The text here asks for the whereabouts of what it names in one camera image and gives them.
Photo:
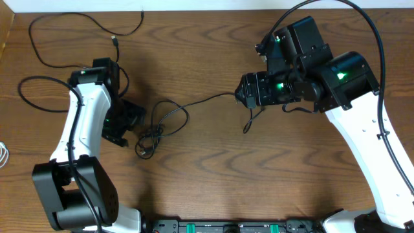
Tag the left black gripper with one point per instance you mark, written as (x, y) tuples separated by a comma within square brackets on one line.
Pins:
[(122, 128)]

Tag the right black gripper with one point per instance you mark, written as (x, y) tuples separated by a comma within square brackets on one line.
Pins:
[(257, 92)]

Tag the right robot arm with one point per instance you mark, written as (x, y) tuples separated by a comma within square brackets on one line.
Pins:
[(300, 66)]

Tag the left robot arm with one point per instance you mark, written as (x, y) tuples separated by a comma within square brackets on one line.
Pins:
[(74, 189)]

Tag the wooden side panel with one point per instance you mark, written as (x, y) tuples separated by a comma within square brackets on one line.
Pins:
[(6, 21)]

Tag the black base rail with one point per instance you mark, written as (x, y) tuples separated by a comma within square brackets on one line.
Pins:
[(288, 226)]

